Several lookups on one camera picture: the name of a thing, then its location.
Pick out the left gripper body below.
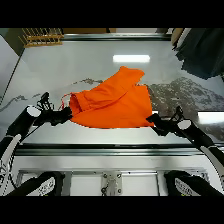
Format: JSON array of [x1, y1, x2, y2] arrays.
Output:
[[46, 106, 74, 127]]

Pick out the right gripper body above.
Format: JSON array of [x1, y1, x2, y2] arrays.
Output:
[[145, 113, 174, 137]]

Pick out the orange shorts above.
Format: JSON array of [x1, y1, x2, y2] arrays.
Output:
[[59, 65, 156, 130]]

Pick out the wooden rack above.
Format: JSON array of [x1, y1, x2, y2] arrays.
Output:
[[19, 28, 65, 48]]

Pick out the dark grey garment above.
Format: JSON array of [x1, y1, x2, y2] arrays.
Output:
[[173, 28, 224, 81]]

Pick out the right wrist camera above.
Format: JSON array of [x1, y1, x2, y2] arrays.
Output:
[[169, 105, 185, 126]]

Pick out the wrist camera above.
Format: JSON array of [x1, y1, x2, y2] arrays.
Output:
[[36, 91, 54, 112], [169, 105, 185, 126]]

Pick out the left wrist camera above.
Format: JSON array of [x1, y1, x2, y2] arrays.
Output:
[[36, 91, 54, 112]]

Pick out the silver frame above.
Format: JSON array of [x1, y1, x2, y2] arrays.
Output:
[[13, 143, 224, 197]]

